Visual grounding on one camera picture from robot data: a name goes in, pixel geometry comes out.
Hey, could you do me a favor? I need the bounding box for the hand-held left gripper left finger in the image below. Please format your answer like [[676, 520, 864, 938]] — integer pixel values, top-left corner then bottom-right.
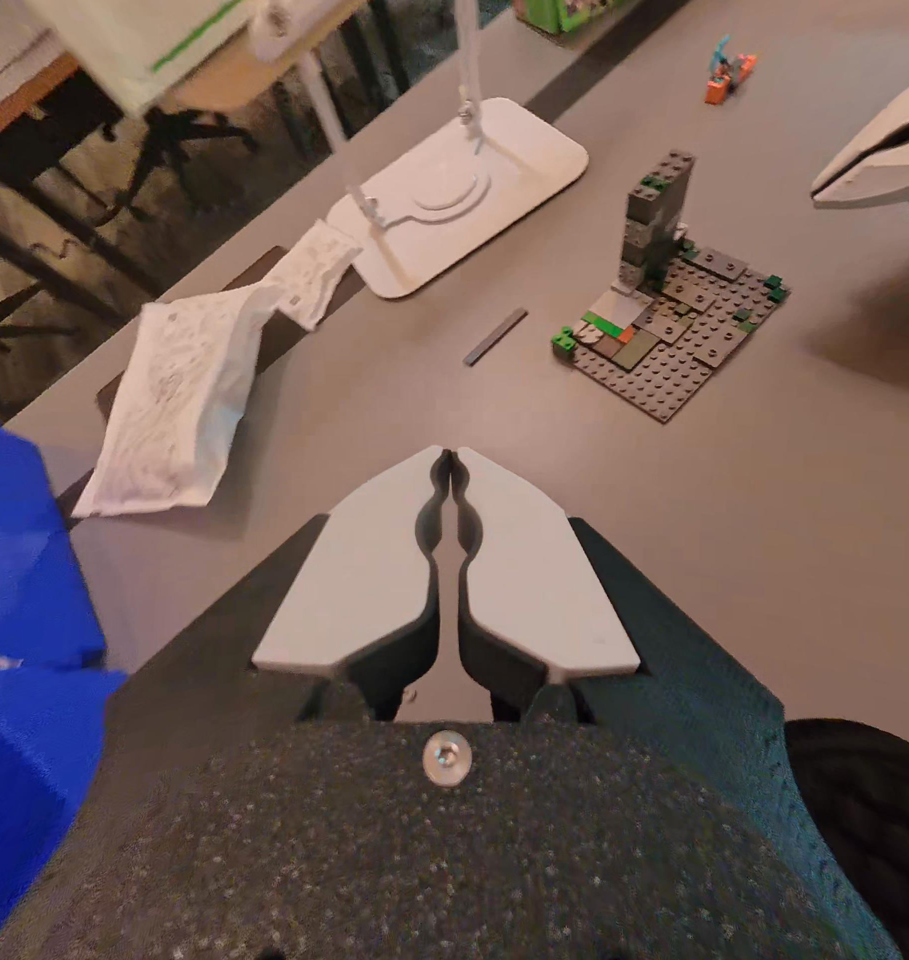
[[252, 446, 453, 720]]

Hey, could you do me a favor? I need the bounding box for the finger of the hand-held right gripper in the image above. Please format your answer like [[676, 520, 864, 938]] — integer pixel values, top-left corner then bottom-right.
[[813, 131, 909, 226], [810, 71, 909, 190]]

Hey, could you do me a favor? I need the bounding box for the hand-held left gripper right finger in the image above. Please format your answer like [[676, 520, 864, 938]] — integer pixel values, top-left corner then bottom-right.
[[453, 446, 642, 721]]

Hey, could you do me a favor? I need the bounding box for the long dark grey brick plate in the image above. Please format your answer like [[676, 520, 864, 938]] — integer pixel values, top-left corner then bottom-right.
[[463, 307, 529, 367]]

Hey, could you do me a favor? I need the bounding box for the grey desk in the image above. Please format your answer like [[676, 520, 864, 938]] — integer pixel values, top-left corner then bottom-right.
[[4, 0, 909, 751]]

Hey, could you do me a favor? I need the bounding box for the orange brick figure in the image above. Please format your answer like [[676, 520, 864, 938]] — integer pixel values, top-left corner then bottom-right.
[[703, 33, 759, 105]]

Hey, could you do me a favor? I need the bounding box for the white printed plastic bag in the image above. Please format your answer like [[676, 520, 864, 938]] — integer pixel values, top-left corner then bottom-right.
[[72, 219, 364, 519]]

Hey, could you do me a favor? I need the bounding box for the grey brick baseplate build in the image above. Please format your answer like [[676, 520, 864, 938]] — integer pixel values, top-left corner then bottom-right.
[[550, 150, 792, 425]]

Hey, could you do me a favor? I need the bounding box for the blue cloth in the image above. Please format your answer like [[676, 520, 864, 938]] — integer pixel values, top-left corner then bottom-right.
[[0, 408, 129, 954]]

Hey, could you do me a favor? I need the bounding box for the black cloth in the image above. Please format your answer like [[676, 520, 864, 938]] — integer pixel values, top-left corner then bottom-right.
[[784, 718, 909, 960]]

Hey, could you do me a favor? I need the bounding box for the white lamp base stand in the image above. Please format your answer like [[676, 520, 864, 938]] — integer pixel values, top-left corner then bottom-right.
[[327, 0, 591, 300]]

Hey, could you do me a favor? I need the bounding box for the black office chair base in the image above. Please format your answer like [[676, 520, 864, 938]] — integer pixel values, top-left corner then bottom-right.
[[94, 105, 261, 226], [0, 285, 73, 406]]

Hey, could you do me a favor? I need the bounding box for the light wooden table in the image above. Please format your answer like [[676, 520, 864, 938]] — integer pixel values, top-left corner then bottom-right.
[[150, 0, 373, 155]]

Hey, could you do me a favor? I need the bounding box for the white box green stripe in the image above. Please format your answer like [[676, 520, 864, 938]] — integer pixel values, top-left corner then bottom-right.
[[27, 0, 253, 114]]

